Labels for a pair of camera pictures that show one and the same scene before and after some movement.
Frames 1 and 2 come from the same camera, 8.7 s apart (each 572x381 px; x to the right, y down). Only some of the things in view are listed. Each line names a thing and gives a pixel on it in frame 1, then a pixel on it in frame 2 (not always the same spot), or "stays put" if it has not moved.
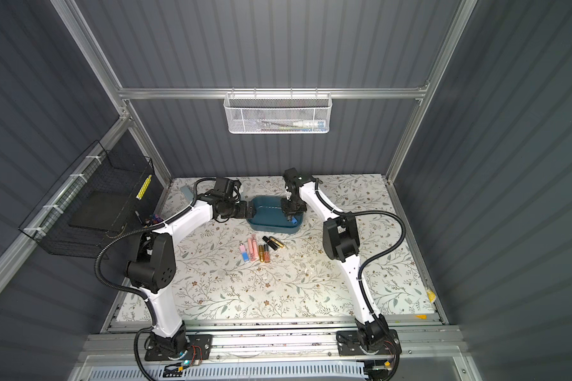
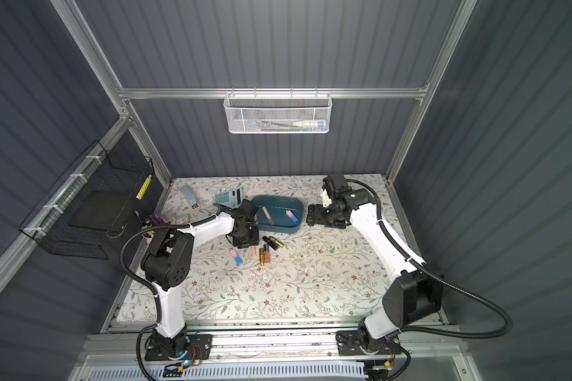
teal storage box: x=270 y=218 stays put
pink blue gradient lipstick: x=245 y=255 -> x=236 y=257
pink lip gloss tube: x=253 y=248 -> x=268 y=217
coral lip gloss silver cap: x=266 y=253 stays put
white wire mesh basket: x=278 y=113 stays put
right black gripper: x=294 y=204 -> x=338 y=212
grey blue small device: x=187 y=193 stays put
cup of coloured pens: x=153 y=219 stays put
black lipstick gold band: x=271 y=243 stays put
